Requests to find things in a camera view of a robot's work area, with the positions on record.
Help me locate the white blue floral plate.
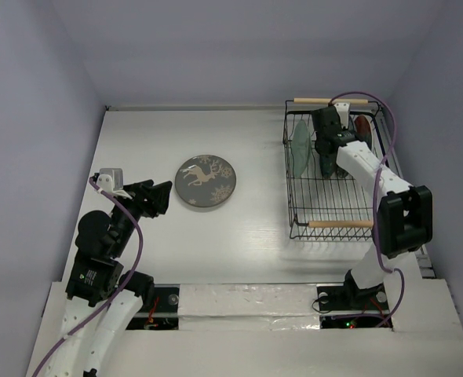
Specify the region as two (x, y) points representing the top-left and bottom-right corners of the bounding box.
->
(348, 116), (355, 130)

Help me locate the light green flower plate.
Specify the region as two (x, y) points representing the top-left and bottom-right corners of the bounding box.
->
(291, 119), (311, 178)

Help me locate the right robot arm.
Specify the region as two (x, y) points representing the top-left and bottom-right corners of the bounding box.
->
(311, 105), (432, 310)

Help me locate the black wire dish rack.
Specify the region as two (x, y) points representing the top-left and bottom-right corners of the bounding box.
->
(283, 100), (373, 241)

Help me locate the dark teal plate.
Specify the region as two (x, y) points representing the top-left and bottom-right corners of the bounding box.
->
(319, 153), (337, 179)

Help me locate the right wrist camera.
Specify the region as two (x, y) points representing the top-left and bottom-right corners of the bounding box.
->
(333, 102), (351, 130)

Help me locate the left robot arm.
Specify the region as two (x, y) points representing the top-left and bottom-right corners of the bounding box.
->
(33, 169), (172, 376)

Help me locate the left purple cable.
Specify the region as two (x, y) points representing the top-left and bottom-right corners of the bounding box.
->
(31, 176), (144, 377)

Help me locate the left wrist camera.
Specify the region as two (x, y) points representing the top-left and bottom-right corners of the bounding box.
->
(92, 168), (131, 199)

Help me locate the grey reindeer plate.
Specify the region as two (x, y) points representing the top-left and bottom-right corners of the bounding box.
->
(174, 155), (237, 208)

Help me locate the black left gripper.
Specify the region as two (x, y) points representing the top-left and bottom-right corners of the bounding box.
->
(111, 178), (172, 254)

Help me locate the red teal plate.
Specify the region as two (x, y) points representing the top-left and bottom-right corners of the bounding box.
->
(354, 115), (373, 149)

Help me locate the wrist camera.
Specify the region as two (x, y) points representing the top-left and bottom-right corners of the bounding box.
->
(92, 168), (131, 199)
(333, 102), (351, 130)

